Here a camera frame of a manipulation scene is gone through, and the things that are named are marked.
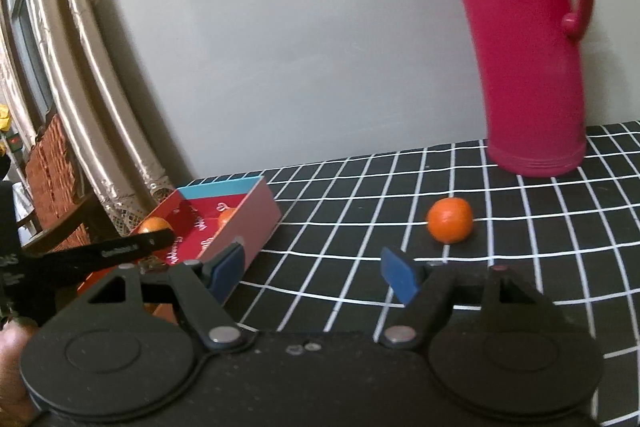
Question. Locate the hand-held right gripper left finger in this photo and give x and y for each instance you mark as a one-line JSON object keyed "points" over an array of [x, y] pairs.
{"points": [[227, 269]]}

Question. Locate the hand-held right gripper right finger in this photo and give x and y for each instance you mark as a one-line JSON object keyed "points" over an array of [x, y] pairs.
{"points": [[400, 274]]}

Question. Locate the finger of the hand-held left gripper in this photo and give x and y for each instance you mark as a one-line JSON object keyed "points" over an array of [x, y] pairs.
{"points": [[117, 252]]}

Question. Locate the orange mandarin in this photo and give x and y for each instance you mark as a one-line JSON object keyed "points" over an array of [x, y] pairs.
{"points": [[227, 218], [155, 225], [450, 219]]}

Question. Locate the red cardboard box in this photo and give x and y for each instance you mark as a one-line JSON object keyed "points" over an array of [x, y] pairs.
{"points": [[250, 222]]}

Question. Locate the person's left hand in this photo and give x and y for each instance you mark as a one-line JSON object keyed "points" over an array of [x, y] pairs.
{"points": [[12, 357]]}

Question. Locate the wooden chair with red cushion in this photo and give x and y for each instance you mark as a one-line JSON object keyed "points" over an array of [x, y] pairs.
{"points": [[47, 167]]}

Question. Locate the green and red object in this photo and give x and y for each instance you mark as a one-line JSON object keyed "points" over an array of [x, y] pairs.
{"points": [[12, 143]]}

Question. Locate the yellow object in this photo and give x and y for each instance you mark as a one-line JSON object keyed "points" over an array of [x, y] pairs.
{"points": [[4, 118]]}

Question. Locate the black white grid tablecloth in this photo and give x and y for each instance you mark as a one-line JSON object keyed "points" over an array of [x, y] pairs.
{"points": [[550, 247]]}

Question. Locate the golden satin curtain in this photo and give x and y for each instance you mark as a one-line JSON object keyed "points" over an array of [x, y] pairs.
{"points": [[65, 57]]}

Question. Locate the red thermos flask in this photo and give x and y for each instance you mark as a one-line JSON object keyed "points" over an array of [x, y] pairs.
{"points": [[525, 57]]}

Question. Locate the window frame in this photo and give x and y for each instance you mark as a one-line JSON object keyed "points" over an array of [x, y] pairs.
{"points": [[22, 27]]}

